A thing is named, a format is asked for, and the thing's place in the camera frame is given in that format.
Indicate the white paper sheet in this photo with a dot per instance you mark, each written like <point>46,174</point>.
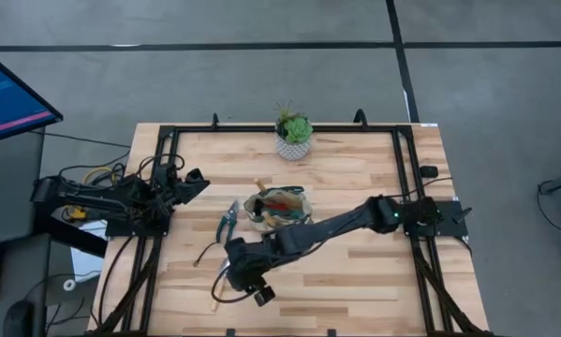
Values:
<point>88,264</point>

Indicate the white tape roll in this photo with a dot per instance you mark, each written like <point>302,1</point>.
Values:
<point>69,284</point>

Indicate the black frame hook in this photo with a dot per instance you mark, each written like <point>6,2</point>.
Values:
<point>360,117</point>
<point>215,120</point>

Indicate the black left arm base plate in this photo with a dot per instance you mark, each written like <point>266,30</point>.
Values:
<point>137,230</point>

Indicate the beige green-trimmed gardening bag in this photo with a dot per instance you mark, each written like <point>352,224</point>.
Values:
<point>261,224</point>

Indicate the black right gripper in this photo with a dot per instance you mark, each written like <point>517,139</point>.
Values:
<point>249,283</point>

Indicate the black desk support bar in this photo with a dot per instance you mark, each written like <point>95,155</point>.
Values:
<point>69,236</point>

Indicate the black computer mouse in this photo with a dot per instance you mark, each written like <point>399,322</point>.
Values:
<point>18,320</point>

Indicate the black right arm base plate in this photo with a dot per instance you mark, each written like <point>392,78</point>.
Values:
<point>448,227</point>

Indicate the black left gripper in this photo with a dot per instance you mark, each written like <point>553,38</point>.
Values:
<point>170,185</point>

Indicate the computer monitor blue screen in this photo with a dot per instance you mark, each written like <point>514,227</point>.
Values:
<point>8,98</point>

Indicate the grey desk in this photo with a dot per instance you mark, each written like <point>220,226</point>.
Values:
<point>8,187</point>

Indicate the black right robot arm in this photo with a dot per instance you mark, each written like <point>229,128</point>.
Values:
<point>327,229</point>

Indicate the succulent in white patterned pot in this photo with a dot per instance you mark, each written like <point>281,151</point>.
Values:
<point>293,136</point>

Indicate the black metal table frame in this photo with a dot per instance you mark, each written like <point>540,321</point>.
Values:
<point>284,128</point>

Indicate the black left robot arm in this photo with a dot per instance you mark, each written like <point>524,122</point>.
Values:
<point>97,199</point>

